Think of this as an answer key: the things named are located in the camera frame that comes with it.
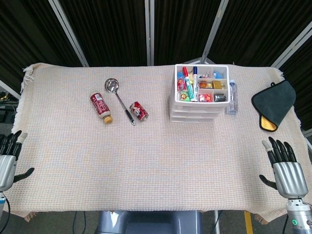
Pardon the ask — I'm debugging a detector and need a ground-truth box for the metal table leg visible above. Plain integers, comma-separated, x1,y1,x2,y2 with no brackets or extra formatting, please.
214,211,221,234

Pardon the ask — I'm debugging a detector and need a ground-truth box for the steel ladle black handle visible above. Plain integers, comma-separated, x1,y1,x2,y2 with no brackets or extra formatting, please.
104,78,137,126

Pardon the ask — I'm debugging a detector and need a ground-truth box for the white drawer organizer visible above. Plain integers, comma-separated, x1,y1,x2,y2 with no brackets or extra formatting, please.
169,64,231,123

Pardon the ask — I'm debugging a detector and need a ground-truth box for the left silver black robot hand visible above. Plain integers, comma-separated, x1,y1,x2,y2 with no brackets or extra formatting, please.
0,130,35,193

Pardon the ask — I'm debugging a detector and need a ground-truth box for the red label bottle yellow cap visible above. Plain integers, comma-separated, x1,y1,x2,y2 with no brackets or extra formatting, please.
90,92,114,123

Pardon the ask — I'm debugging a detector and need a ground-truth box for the black fabric partition panel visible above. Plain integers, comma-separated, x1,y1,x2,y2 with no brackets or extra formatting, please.
0,0,89,88
52,0,152,67
207,0,312,68
149,0,229,66
270,34,312,147

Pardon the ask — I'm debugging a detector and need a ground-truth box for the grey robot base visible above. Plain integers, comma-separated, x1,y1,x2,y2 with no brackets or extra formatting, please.
97,211,203,234

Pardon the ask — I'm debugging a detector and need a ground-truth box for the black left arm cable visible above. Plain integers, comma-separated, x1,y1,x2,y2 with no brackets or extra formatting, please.
0,195,12,216

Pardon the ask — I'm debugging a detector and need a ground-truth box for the red cap marker green label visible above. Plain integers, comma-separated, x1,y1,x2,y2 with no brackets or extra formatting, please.
182,66,197,102

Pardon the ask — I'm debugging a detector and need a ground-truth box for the clear plastic water bottle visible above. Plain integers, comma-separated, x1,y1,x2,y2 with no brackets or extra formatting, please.
226,79,238,116

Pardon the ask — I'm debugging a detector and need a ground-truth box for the colourful cartoon eraser pack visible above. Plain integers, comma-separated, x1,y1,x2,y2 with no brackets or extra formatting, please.
176,72,186,91

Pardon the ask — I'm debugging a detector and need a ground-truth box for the red soda can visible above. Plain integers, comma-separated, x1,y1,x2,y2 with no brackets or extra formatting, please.
129,101,149,121

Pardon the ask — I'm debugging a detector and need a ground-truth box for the black electronics box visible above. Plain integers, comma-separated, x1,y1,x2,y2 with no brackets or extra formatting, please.
0,89,20,124

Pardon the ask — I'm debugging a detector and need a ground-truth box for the beige woven tablecloth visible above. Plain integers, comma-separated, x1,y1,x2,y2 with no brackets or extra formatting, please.
3,62,308,223

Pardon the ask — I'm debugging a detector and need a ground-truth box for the dark green cloth yellow lining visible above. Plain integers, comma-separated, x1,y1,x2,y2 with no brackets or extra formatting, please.
251,80,297,133

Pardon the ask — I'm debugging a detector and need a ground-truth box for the blue cap white marker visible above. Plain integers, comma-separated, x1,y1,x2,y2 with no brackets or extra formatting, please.
192,66,199,98

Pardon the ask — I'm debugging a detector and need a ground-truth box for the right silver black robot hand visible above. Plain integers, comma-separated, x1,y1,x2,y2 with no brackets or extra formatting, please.
258,136,309,198

